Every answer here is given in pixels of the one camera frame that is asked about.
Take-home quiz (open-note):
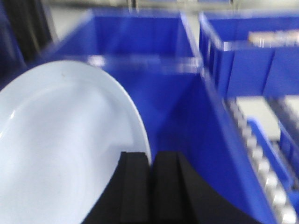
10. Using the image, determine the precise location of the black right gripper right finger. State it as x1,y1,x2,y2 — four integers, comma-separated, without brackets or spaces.
151,151,260,224

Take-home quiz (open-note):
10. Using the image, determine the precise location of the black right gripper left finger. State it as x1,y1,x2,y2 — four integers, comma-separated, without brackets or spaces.
82,151,150,224

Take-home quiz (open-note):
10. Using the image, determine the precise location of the light blue round tray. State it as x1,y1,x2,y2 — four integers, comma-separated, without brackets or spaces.
0,60,151,224

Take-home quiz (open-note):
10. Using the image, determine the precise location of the small blue bin lower right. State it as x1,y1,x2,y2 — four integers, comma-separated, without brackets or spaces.
245,116,299,194

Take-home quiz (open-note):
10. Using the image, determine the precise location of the large blue plastic bin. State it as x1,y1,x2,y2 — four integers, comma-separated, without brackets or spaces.
43,8,277,224

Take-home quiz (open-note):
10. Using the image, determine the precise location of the blue plastic bin at right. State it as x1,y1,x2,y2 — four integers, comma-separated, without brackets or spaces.
199,10,299,98

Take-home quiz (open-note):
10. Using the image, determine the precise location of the grey roller conveyor rail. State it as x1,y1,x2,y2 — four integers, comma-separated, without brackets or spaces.
226,99,299,224

